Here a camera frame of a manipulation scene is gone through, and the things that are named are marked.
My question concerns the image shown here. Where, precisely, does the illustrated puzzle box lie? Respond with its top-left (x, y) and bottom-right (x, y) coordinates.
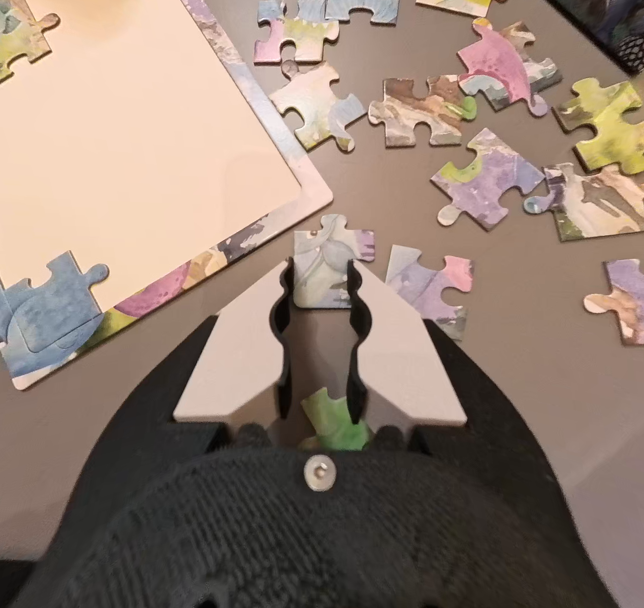
top-left (508, 0), bottom-right (644, 76)

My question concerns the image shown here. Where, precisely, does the puzzle tray with painted border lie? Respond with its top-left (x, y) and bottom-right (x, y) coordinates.
top-left (0, 0), bottom-right (334, 391)

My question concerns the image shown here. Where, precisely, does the yellow green eyed jigsaw piece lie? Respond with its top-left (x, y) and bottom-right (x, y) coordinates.
top-left (0, 0), bottom-right (61, 83)

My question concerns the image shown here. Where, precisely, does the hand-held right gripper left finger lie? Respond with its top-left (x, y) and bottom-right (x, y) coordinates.
top-left (173, 257), bottom-right (294, 424)

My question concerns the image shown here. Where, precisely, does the light blue jigsaw piece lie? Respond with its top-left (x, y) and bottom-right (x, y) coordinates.
top-left (0, 251), bottom-right (110, 354)

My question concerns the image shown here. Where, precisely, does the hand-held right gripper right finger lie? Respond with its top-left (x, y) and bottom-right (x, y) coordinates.
top-left (346, 260), bottom-right (469, 427)

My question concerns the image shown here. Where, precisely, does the pile of jigsaw pieces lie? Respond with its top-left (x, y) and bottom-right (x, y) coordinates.
top-left (253, 0), bottom-right (644, 453)

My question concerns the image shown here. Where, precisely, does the blue dinosaur head jigsaw piece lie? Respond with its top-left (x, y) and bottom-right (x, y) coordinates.
top-left (293, 214), bottom-right (375, 310)

